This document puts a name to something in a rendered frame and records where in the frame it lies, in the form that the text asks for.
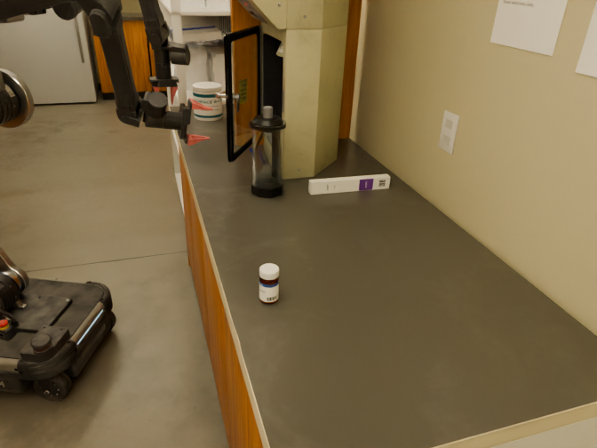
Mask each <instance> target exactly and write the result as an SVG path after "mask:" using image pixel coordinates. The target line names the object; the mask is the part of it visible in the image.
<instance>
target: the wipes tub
mask: <svg viewBox="0 0 597 448"><path fill-rule="evenodd" d="M192 86H193V100H195V101H197V102H199V103H201V104H203V105H204V106H207V107H210V108H212V109H213V110H201V109H194V112H195V118H196V119H197V120H201V121H216V120H219V119H221V118H222V117H223V110H222V98H220V99H218V98H216V97H215V93H218V92H222V86H221V84H219V83H214V82H200V83H195V84H193V85H192Z"/></svg>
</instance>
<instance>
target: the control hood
mask: <svg viewBox="0 0 597 448"><path fill-rule="evenodd" d="M247 1H248V2H249V3H250V4H251V5H252V6H253V8H254V9H255V10H256V11H257V12H258V13H259V14H260V16H261V17H262V18H263V19H264V20H265V21H266V22H267V24H268V25H270V26H272V27H274V28H278V29H286V19H287V0H247Z"/></svg>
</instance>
